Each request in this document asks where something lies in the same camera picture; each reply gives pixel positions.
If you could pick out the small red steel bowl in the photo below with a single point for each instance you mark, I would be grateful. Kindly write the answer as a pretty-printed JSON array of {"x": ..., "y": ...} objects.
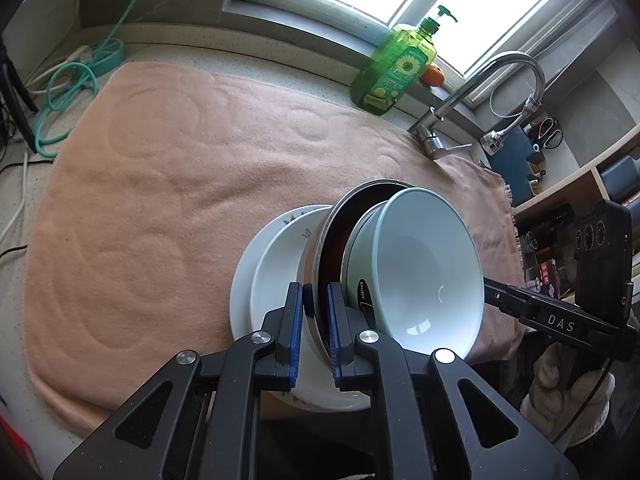
[{"x": 335, "y": 255}]

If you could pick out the white power plug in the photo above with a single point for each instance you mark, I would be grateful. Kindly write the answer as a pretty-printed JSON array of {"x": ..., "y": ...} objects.
[{"x": 80, "y": 52}]

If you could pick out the red packet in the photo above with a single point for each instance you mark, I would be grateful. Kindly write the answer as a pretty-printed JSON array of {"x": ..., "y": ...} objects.
[{"x": 550, "y": 277}]

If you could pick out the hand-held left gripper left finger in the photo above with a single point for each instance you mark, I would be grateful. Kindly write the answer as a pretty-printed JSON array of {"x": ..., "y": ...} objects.
[{"x": 295, "y": 340}]

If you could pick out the green dish soap bottle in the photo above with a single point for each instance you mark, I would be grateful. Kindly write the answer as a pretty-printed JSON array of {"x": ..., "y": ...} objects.
[{"x": 395, "y": 70}]

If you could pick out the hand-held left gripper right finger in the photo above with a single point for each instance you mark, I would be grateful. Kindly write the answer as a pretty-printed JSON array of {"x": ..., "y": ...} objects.
[{"x": 334, "y": 345}]

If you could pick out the person's right hand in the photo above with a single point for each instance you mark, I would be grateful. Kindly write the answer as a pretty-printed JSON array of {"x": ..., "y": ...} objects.
[{"x": 547, "y": 370}]

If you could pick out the wooden shelf unit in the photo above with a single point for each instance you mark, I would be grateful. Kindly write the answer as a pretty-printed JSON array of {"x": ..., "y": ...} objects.
[{"x": 600, "y": 185}]

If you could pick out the orange fruit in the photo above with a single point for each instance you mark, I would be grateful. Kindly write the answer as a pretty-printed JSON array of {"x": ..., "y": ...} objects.
[{"x": 434, "y": 75}]

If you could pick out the pink towel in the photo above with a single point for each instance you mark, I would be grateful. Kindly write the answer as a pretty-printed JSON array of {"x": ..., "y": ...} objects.
[{"x": 150, "y": 210}]

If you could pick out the chrome kitchen faucet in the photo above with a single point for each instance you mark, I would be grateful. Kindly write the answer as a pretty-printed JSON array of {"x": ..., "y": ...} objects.
[{"x": 435, "y": 142}]

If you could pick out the white plate green leaf print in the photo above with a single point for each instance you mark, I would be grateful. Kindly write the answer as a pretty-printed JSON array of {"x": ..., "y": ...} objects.
[{"x": 280, "y": 265}]

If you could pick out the large stainless steel bowl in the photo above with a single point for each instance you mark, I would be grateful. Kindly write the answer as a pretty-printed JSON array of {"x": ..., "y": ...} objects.
[{"x": 315, "y": 320}]

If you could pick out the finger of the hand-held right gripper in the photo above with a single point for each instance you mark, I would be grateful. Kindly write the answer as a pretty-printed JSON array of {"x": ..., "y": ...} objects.
[{"x": 560, "y": 322}]

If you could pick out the red flat object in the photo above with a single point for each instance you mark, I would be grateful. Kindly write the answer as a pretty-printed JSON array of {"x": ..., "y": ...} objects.
[{"x": 12, "y": 445}]

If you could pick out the dark blue storage box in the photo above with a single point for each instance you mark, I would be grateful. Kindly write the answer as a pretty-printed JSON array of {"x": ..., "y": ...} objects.
[{"x": 620, "y": 180}]

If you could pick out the small pale blue bowl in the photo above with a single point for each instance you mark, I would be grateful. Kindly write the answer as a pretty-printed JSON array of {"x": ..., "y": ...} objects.
[{"x": 425, "y": 285}]

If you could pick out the blue utensil holder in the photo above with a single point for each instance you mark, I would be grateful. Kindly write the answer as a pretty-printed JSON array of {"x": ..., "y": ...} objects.
[{"x": 510, "y": 160}]

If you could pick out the black scissors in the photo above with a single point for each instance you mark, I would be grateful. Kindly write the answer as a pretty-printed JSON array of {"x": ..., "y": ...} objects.
[{"x": 542, "y": 127}]

